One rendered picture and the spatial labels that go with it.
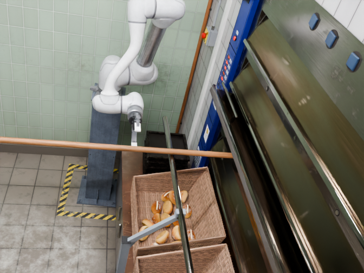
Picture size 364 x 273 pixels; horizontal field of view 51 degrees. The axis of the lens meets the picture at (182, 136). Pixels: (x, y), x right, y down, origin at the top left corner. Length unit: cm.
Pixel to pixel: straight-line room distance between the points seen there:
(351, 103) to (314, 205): 39
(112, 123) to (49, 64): 73
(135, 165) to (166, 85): 79
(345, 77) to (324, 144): 23
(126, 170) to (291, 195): 147
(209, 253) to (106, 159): 119
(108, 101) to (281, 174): 108
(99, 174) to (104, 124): 50
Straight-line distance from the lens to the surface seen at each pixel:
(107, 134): 278
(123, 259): 197
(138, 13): 212
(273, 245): 141
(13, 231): 311
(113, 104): 220
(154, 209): 244
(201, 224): 239
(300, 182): 152
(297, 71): 163
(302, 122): 149
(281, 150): 165
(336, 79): 138
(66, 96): 325
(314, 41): 154
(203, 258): 218
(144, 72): 254
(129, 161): 279
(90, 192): 322
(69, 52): 305
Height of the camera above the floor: 247
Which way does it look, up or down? 37 degrees down
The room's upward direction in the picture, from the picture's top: 15 degrees clockwise
